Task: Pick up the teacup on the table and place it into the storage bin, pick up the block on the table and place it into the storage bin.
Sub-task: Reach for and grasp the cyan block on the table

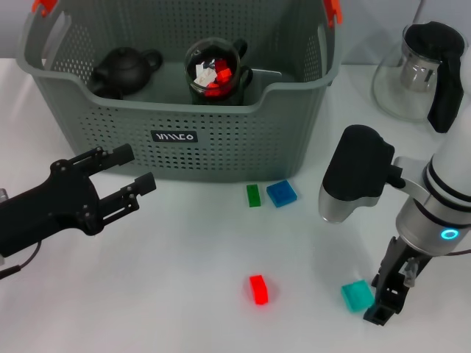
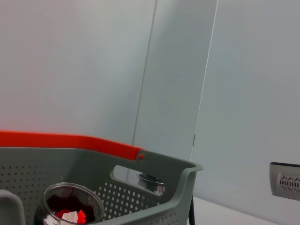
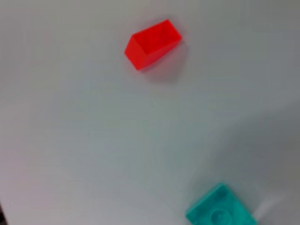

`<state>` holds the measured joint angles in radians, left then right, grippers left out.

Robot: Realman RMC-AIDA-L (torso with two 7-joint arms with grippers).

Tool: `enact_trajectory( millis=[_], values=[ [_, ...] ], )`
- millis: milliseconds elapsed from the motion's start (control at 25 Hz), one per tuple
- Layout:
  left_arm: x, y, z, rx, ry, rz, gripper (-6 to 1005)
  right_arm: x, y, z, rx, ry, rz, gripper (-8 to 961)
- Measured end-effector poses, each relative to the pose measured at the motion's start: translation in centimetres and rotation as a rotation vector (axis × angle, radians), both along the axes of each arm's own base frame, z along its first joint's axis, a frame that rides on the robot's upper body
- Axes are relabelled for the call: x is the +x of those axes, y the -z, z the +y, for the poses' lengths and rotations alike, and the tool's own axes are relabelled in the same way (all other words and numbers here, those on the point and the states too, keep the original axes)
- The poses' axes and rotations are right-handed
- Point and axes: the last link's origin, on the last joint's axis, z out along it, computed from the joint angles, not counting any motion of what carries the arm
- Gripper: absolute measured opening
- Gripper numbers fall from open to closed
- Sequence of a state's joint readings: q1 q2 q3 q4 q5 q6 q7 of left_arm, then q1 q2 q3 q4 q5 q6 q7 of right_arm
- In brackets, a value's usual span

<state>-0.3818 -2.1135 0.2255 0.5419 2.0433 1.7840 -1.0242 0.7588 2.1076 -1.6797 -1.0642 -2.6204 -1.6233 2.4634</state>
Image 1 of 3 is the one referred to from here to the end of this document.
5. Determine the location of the white toy brick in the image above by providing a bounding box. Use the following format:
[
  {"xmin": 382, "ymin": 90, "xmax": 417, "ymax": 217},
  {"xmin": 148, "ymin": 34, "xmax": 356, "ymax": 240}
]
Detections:
[{"xmin": 194, "ymin": 68, "xmax": 218, "ymax": 85}]

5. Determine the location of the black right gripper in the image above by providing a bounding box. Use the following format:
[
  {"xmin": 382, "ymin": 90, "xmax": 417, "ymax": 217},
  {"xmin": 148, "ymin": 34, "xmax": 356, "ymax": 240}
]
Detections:
[{"xmin": 363, "ymin": 235, "xmax": 431, "ymax": 327}]

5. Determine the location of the grey perforated storage basket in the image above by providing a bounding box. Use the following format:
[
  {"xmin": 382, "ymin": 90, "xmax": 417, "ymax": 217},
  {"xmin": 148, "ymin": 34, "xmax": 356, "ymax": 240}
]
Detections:
[{"xmin": 16, "ymin": 0, "xmax": 345, "ymax": 183}]

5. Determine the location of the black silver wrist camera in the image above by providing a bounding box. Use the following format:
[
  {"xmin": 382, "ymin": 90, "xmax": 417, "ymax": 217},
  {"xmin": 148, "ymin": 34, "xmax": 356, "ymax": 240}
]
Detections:
[{"xmin": 318, "ymin": 124, "xmax": 428, "ymax": 224}]

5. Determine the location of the glass pitcher black handle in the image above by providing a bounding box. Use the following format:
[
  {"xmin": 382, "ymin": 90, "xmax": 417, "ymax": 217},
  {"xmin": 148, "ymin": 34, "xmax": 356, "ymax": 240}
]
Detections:
[{"xmin": 371, "ymin": 21, "xmax": 467, "ymax": 134}]

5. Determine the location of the blue square toy plate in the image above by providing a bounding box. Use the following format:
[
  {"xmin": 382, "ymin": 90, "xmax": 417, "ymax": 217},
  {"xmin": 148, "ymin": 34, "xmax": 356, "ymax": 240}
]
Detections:
[{"xmin": 266, "ymin": 179, "xmax": 298, "ymax": 209}]

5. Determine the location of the black clay teapot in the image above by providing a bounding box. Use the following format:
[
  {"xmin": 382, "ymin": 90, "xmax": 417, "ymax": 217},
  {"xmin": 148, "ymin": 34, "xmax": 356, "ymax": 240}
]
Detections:
[{"xmin": 91, "ymin": 47, "xmax": 163, "ymax": 101}]

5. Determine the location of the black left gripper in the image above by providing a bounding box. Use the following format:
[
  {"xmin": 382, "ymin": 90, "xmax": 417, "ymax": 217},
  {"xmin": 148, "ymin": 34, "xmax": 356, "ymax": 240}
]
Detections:
[{"xmin": 0, "ymin": 143, "xmax": 157, "ymax": 258}]

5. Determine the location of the green toy brick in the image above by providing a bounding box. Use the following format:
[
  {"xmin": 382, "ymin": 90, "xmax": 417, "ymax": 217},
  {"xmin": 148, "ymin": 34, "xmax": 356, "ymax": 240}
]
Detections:
[{"xmin": 245, "ymin": 183, "xmax": 263, "ymax": 209}]

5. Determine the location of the orange basket latch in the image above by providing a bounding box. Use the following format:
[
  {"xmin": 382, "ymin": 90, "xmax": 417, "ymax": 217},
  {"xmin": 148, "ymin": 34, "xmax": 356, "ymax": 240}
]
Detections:
[
  {"xmin": 32, "ymin": 0, "xmax": 58, "ymax": 18},
  {"xmin": 324, "ymin": 0, "xmax": 344, "ymax": 29}
]

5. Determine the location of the teal square toy plate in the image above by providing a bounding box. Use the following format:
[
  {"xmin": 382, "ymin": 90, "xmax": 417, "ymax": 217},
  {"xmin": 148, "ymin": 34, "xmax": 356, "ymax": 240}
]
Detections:
[{"xmin": 341, "ymin": 279, "xmax": 375, "ymax": 313}]

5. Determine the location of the long red toy brick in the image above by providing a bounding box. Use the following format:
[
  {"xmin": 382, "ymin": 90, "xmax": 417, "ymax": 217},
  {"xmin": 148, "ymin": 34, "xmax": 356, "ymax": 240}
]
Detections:
[{"xmin": 249, "ymin": 274, "xmax": 269, "ymax": 306}]

